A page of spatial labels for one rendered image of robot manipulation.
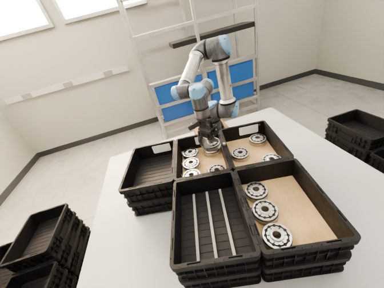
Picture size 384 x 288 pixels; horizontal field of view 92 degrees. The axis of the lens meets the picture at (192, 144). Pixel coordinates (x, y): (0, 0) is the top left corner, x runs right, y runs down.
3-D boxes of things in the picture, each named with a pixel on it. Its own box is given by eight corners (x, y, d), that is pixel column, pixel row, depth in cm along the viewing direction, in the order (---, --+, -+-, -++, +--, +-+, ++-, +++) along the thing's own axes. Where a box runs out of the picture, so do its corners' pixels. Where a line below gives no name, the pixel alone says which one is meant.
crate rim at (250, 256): (174, 184, 94) (173, 181, 93) (233, 172, 92) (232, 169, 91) (171, 273, 61) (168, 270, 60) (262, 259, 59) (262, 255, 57)
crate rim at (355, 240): (233, 172, 92) (232, 169, 91) (295, 160, 90) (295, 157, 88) (263, 259, 59) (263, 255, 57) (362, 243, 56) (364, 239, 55)
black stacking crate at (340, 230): (235, 186, 97) (233, 170, 91) (293, 175, 95) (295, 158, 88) (263, 271, 64) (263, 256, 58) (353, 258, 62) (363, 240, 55)
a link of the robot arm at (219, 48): (222, 114, 147) (207, 37, 118) (241, 112, 141) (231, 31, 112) (218, 122, 138) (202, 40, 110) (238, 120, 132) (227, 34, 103)
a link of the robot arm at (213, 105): (207, 115, 152) (204, 100, 145) (223, 114, 147) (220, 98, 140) (203, 123, 144) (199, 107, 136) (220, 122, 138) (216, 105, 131)
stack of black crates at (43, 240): (63, 243, 171) (30, 214, 147) (95, 232, 173) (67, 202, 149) (44, 295, 138) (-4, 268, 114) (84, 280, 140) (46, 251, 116)
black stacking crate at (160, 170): (140, 161, 135) (134, 148, 129) (179, 152, 133) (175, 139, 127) (127, 206, 102) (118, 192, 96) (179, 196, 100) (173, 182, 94)
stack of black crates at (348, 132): (318, 157, 189) (326, 118, 165) (344, 148, 191) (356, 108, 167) (356, 184, 156) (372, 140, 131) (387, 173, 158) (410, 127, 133)
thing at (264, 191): (242, 184, 91) (242, 183, 91) (263, 180, 90) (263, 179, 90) (248, 200, 83) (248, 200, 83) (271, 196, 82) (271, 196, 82)
